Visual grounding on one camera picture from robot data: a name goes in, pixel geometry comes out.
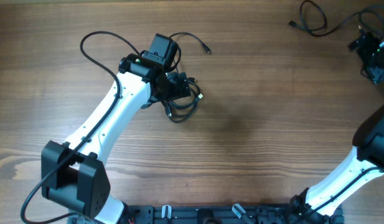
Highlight thick black cable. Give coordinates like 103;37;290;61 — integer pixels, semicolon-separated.
160;77;204;124

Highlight thin black cable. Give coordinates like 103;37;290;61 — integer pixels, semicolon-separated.
169;31;212;74

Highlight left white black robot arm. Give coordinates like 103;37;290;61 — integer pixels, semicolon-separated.
41;34;190;223

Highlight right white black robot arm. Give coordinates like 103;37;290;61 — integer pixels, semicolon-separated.
284;31;384;223

